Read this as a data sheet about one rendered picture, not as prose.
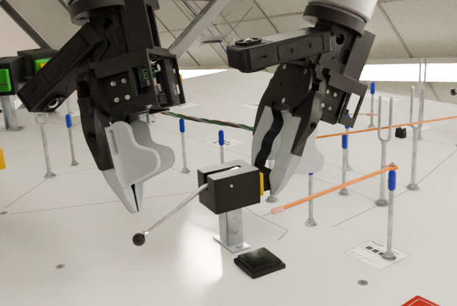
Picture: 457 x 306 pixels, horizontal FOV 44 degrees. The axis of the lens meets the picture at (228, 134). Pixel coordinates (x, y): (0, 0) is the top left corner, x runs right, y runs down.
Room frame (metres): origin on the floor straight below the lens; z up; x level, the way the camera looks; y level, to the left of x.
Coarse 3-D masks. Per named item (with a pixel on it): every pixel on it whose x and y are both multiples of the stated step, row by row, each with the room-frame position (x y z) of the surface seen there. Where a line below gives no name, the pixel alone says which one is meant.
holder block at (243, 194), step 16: (240, 160) 0.61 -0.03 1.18; (208, 176) 0.58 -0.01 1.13; (224, 176) 0.58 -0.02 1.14; (240, 176) 0.58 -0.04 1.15; (256, 176) 0.59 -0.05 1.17; (208, 192) 0.59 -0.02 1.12; (224, 192) 0.58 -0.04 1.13; (240, 192) 0.59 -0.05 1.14; (256, 192) 0.60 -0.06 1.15; (208, 208) 0.60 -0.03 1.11; (224, 208) 0.59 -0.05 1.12
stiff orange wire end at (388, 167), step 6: (384, 168) 0.51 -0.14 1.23; (390, 168) 0.51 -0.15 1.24; (396, 168) 0.51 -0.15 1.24; (372, 174) 0.50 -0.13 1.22; (378, 174) 0.51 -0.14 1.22; (354, 180) 0.49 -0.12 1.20; (360, 180) 0.50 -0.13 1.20; (336, 186) 0.49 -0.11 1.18; (342, 186) 0.49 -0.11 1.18; (318, 192) 0.48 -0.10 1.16; (324, 192) 0.48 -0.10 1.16; (306, 198) 0.47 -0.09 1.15; (312, 198) 0.47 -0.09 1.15; (288, 204) 0.47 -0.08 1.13; (294, 204) 0.47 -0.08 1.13; (276, 210) 0.46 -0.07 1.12; (282, 210) 0.46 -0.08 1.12
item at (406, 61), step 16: (368, 64) 3.68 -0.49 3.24; (384, 64) 3.54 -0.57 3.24; (400, 64) 3.42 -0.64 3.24; (416, 64) 3.30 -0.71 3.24; (432, 64) 3.19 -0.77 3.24; (448, 64) 3.08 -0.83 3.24; (368, 80) 3.86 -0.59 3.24; (384, 80) 3.71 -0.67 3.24; (400, 80) 3.58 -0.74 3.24; (416, 80) 3.45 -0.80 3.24; (432, 80) 3.31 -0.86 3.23; (448, 80) 3.20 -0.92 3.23
